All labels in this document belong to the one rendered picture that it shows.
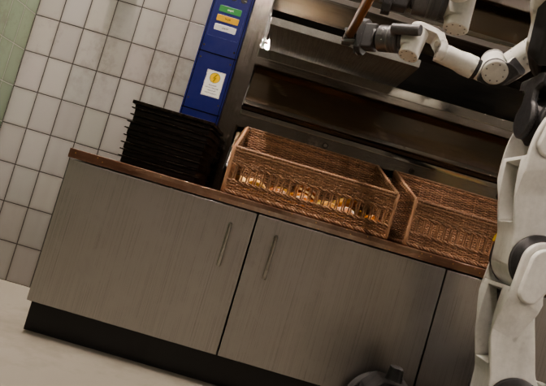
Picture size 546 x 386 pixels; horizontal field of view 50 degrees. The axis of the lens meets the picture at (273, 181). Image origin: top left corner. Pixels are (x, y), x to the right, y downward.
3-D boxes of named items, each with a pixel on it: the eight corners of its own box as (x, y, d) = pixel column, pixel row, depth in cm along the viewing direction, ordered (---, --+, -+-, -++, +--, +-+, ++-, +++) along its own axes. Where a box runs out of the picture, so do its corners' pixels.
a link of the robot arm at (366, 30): (359, 13, 193) (392, 15, 186) (370, 24, 201) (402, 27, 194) (348, 49, 193) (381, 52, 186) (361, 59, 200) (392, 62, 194)
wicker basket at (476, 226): (372, 235, 230) (392, 168, 231) (509, 275, 230) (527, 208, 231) (400, 244, 182) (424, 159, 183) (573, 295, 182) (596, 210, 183)
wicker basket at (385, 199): (225, 192, 230) (244, 125, 231) (361, 232, 231) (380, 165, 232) (217, 190, 181) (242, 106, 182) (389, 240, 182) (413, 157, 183)
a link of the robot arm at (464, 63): (439, 60, 191) (492, 84, 190) (438, 69, 182) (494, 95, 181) (455, 30, 185) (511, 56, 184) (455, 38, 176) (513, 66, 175)
